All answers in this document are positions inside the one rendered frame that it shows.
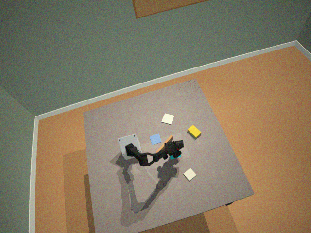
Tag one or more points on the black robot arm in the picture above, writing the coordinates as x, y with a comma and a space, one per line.
170, 148

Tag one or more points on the yellow rectangular block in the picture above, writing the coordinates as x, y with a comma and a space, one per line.
194, 131

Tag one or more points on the wooden rectangular block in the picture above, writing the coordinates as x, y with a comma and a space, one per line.
163, 146

